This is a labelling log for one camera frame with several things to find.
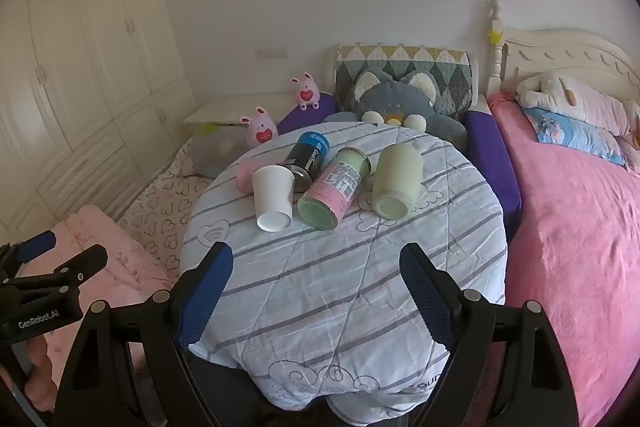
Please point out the pink bed blanket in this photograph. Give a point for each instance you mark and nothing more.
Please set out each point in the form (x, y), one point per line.
(565, 232)

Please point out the white paper cup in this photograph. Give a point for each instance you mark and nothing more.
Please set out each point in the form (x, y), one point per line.
(272, 197)

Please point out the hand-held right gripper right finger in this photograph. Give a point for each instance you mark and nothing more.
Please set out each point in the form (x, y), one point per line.
(425, 302)

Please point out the pink and green cup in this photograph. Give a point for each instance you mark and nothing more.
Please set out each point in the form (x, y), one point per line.
(332, 187)

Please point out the pink bunny plush toy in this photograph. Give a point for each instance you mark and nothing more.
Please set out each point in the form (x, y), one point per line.
(261, 129)
(306, 92)

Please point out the white storage box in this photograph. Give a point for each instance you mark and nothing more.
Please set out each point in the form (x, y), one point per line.
(235, 107)

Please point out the heart print sheet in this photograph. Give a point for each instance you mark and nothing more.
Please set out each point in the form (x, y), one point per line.
(160, 212)

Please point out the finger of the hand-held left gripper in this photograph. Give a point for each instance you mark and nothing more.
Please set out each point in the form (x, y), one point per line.
(82, 262)
(35, 244)

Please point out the purple bed bumper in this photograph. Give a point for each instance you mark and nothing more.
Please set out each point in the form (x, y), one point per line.
(492, 147)

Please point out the striped white quilt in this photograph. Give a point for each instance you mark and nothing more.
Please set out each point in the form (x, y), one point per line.
(325, 297)

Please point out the light green cup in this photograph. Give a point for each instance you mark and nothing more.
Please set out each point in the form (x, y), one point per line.
(395, 177)

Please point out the cream wardrobe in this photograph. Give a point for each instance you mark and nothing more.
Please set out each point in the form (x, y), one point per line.
(75, 57)

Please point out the small pink cup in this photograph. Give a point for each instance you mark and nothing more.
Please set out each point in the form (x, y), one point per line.
(243, 174)

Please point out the grey star pillow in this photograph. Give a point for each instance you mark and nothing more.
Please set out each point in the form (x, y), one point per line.
(215, 149)

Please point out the blue printed pillow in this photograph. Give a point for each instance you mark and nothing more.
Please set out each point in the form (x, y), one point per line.
(570, 132)

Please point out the light pink fleece blanket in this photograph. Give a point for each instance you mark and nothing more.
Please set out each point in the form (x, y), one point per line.
(125, 267)

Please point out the grey cat plush toy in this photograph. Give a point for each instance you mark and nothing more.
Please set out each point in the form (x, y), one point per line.
(395, 99)

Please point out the cream bed headboard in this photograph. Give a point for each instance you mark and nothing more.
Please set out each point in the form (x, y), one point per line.
(560, 52)

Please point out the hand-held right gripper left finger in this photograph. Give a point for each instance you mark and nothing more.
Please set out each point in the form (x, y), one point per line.
(210, 294)

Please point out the white and pink plush toy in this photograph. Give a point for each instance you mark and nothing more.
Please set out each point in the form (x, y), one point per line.
(560, 94)

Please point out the black and blue can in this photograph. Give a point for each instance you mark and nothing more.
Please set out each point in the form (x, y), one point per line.
(307, 154)

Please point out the yellow star sticker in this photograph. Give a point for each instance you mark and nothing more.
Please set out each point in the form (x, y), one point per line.
(495, 36)

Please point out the diamond pattern quilted cushion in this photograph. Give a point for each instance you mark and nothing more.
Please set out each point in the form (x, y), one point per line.
(450, 72)

